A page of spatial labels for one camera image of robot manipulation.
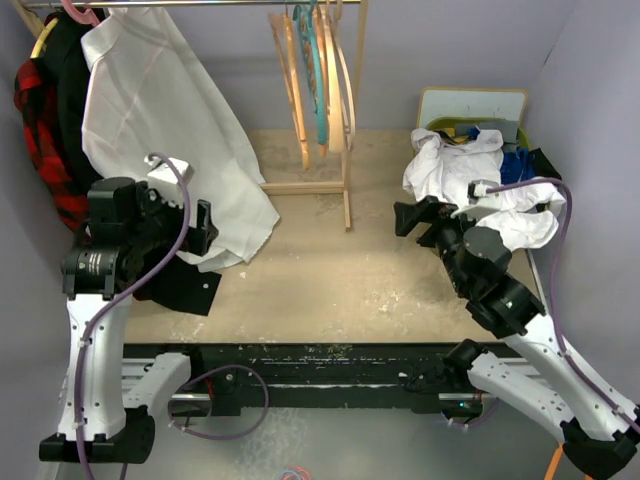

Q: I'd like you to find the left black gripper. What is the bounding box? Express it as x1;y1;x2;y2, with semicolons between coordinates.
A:
129;180;216;253

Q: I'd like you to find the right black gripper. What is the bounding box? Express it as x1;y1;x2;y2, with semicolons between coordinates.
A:
393;195;483;293

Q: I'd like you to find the white shirt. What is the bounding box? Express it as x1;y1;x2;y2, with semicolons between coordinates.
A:
402;127;568;251
81;7;279;272

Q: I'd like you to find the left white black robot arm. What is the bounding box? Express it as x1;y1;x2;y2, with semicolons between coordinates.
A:
39;177;220;465

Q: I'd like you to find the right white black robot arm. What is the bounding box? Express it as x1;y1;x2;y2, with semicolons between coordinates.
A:
393;197;639;479

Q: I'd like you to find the hanging black shirt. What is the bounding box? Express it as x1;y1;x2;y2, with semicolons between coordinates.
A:
39;11;221;316

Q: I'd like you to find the wooden hanger middle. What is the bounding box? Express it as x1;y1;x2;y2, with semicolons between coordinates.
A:
314;1;346;154

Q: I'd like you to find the wooden hanger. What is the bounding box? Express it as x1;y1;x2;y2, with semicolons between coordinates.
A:
267;12;311;171
331;1;356;151
314;1;346;154

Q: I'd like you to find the blue shirt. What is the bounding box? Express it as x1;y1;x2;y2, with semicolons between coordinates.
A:
463;125;534;184

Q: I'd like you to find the red black plaid shirt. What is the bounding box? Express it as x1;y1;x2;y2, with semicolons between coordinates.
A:
13;59;89;232

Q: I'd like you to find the hanging white shirt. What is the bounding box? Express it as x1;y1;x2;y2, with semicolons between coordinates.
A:
81;7;279;272

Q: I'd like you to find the wooden hanger rightmost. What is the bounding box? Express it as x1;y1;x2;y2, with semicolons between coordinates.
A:
331;1;356;151

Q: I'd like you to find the wooden hanger leftmost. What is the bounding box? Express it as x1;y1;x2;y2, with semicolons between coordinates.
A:
267;12;311;171

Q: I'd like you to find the teal hanger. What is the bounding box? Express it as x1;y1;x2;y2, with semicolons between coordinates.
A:
293;1;329;158

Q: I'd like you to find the pink hanger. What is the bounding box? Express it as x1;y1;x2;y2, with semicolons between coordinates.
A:
60;0;106;27

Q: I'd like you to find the yellow hanger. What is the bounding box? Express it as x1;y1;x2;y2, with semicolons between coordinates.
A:
30;17;58;59

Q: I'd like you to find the orange hanger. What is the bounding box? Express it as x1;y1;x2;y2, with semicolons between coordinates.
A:
544;445;563;480

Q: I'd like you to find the yellow black cloth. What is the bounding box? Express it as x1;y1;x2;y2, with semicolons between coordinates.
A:
436;127;472;145

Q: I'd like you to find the olive green laundry basket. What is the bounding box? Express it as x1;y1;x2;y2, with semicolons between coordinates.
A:
425;117;533;150

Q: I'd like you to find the grey cloth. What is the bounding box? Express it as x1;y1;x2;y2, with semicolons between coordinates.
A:
477;119;519;144

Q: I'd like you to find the black cloth in basket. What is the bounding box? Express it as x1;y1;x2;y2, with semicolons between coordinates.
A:
527;148;562;180

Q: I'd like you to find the wooden clothes rack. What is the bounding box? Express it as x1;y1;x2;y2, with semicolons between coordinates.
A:
13;1;369;230

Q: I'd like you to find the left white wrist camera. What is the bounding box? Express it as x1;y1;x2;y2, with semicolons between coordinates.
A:
144;155;193;207

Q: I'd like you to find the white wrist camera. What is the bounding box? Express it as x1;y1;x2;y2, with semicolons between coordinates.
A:
144;155;193;207
451;180;503;221

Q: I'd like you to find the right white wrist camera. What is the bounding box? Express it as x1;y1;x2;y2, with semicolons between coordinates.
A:
451;180;503;221

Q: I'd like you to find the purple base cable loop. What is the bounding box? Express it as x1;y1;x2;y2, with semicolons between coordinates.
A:
167;363;270;441

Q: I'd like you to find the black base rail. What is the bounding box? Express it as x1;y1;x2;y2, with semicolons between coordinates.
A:
122;343;492;419

